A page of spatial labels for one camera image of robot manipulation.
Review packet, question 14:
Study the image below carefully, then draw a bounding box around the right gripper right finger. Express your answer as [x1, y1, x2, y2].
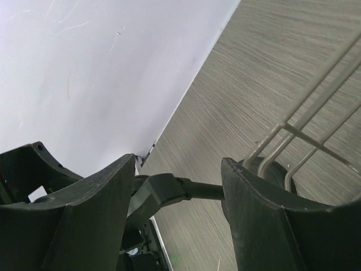
[221, 158, 360, 270]

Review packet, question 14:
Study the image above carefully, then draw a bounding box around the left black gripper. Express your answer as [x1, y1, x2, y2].
[1, 142, 82, 203]

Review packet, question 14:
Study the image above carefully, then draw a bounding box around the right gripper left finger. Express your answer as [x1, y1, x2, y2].
[1, 154, 135, 270]

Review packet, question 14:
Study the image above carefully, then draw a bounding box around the grey wire dish rack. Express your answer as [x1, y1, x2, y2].
[242, 27, 360, 194]

